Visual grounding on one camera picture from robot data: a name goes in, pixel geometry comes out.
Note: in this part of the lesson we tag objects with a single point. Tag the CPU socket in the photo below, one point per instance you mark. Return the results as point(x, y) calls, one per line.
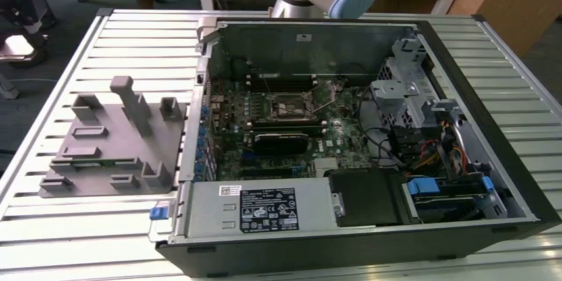
point(290, 106)

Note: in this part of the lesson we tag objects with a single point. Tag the grey parts rack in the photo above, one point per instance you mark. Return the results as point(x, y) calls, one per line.
point(119, 149)

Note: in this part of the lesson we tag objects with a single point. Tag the green RAM stick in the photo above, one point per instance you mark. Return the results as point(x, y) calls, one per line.
point(100, 163)

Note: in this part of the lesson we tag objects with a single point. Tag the black RAM slot bank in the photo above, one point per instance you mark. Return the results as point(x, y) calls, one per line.
point(280, 83)
point(284, 128)

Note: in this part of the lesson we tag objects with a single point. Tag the blue case latch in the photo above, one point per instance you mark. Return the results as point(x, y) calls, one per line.
point(158, 213)

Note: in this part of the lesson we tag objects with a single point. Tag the small black graphics card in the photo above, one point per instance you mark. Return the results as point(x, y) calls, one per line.
point(280, 144)

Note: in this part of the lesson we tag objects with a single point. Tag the silver power supply unit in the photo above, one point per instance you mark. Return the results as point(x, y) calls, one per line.
point(206, 208)

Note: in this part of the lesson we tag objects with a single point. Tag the green motherboard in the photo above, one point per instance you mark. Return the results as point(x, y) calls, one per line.
point(347, 129)

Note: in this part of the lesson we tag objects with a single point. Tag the silver chipset heatsink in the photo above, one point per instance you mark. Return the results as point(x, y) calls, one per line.
point(326, 164)

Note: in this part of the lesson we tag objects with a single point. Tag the black rating label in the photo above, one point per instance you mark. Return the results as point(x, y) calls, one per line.
point(267, 210)

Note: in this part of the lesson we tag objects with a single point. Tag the grey metal drive cage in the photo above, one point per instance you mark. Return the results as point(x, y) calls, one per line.
point(395, 91)

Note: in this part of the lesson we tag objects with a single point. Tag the black plastic shroud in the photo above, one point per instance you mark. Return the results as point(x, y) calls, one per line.
point(369, 195)

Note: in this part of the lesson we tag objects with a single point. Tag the blue disk carrier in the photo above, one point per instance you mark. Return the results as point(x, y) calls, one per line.
point(422, 189)

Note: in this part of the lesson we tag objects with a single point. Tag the black open PC case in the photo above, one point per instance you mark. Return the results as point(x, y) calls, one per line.
point(351, 254)

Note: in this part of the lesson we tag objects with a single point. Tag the wooden cabinet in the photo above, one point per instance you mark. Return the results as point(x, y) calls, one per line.
point(518, 4)

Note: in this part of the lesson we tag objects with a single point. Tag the black hard disk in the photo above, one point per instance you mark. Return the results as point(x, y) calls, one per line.
point(443, 208)

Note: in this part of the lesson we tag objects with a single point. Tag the blue plastic tab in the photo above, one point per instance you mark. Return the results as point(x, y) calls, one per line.
point(486, 185)

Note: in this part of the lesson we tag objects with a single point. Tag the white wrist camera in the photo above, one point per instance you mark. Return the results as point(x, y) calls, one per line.
point(19, 45)

